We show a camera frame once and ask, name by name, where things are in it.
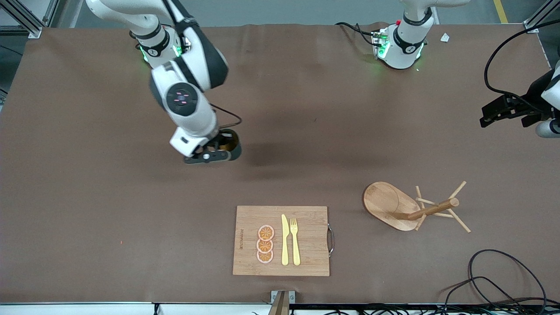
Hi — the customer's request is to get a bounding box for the black cable bundle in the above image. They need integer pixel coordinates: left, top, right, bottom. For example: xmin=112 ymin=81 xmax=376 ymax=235
xmin=289 ymin=303 xmax=560 ymax=315

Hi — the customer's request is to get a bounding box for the metal table bracket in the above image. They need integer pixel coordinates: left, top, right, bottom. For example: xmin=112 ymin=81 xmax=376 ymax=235
xmin=271 ymin=290 xmax=296 ymax=315

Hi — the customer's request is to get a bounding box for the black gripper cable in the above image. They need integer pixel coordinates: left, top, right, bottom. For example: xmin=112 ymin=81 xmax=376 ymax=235
xmin=209 ymin=104 xmax=243 ymax=129
xmin=484 ymin=20 xmax=560 ymax=115

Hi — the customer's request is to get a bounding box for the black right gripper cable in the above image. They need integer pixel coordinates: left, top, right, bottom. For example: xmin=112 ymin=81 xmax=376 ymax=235
xmin=209 ymin=104 xmax=243 ymax=129

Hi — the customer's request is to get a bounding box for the yellow plastic knife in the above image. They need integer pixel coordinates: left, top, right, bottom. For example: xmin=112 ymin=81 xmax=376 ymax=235
xmin=281 ymin=214 xmax=290 ymax=266

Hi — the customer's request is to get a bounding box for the brown table cover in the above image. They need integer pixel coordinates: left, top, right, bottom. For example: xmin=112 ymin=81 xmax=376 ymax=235
xmin=0 ymin=22 xmax=560 ymax=305

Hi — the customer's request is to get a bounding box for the wooden mug rack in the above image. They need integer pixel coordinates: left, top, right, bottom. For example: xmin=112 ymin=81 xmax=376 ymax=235
xmin=363 ymin=181 xmax=472 ymax=233

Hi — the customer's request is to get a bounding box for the black left arm base cable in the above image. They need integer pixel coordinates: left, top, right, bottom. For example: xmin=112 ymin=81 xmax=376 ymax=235
xmin=335 ymin=21 xmax=378 ymax=47

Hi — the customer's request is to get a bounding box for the white table edge rail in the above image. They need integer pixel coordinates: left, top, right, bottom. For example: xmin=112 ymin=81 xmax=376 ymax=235
xmin=0 ymin=302 xmax=274 ymax=315

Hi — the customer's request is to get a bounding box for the black looped cable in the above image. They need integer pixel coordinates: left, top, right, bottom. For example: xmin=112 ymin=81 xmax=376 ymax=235
xmin=468 ymin=249 xmax=548 ymax=314
xmin=442 ymin=276 xmax=528 ymax=315

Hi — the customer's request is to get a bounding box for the aluminium frame profile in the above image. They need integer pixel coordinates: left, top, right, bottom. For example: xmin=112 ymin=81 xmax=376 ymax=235
xmin=523 ymin=0 xmax=560 ymax=34
xmin=0 ymin=0 xmax=60 ymax=39

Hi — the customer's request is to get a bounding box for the bamboo cutting board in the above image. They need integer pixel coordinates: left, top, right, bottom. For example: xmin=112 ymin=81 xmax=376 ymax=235
xmin=232 ymin=206 xmax=335 ymax=277

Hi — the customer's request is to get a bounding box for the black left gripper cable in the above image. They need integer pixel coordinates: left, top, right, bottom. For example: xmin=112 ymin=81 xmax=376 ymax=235
xmin=484 ymin=20 xmax=560 ymax=115

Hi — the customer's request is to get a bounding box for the dark teal cup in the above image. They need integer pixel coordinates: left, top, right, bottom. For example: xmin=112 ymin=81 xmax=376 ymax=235
xmin=217 ymin=129 xmax=242 ymax=161

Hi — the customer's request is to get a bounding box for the yellow plastic fork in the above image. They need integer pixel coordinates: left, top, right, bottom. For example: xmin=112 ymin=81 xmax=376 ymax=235
xmin=290 ymin=217 xmax=301 ymax=266

